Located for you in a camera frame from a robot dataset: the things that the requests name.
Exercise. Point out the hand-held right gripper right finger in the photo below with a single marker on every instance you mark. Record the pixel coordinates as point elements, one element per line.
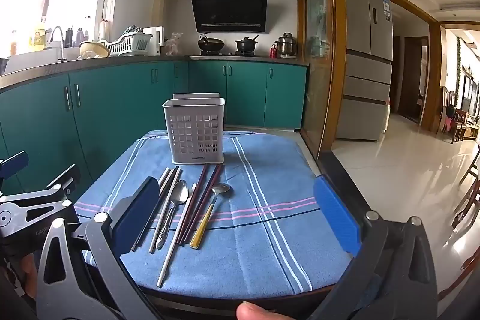
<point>337,218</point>

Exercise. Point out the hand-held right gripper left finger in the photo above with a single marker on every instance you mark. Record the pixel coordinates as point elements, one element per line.
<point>135,217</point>

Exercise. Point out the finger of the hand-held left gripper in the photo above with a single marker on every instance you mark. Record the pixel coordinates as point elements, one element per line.
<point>65,179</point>
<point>13,165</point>

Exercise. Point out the black chopstick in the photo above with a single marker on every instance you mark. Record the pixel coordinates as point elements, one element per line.
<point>141,235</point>

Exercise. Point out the steel spoon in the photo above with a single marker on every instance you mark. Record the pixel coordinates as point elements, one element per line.
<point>180,190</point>

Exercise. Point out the dark red chopstick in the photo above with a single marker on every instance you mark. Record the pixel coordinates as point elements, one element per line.
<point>193,205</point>
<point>204,205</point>

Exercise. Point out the white plastic utensil holder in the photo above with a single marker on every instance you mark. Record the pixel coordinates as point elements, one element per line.
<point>193,128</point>

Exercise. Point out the person's right hand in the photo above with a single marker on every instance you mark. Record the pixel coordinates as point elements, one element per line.
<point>257,310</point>

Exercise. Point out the blue striped cloth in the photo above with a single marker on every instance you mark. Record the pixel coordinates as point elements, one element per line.
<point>255,245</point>

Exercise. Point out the green base cabinets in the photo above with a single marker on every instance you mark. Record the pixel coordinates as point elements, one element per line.
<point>123,98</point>

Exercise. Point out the dark kitchen countertop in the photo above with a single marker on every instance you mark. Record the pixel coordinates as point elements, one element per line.
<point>112,61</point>

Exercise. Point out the yellow oil bottle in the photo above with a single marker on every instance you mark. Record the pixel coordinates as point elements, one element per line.
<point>37,37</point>

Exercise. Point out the steel faucet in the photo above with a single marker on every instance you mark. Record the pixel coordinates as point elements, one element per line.
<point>60,42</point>

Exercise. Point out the beige bowl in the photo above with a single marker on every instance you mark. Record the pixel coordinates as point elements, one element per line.
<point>93,50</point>

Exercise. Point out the wooden chair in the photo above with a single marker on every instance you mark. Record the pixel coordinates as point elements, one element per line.
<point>455,117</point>
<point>468,200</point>

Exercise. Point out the dark bottle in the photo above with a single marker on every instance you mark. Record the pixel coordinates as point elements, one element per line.
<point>69,39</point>
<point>80,38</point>

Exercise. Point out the white dish rack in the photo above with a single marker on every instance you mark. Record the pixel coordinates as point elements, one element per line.
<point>129,44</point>

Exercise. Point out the dark wooden door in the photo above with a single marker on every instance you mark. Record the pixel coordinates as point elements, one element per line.
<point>410,80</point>

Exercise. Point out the silver refrigerator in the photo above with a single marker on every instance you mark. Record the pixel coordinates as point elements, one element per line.
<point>365,61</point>

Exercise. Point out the white kettle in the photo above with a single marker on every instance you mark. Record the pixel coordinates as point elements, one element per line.
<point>154,40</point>

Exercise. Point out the clear plastic bag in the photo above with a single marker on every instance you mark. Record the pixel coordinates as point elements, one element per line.
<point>174,44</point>

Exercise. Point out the wooden sliding glass door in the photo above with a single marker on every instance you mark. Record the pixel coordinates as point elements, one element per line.
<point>318,42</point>

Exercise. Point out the red bottle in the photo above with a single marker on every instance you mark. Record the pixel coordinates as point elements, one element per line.
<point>274,52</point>

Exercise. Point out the steel stock pot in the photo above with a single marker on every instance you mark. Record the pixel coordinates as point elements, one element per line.
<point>287,45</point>

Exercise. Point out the gas stove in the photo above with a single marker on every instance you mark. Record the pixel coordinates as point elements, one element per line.
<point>228,55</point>

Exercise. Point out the black wok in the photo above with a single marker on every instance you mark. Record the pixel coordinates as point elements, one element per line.
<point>211,43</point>

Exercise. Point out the black cooking pot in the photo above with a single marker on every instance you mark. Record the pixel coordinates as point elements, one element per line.
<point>245,45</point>

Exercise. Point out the black range hood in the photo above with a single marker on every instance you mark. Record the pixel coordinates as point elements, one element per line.
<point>230,9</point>

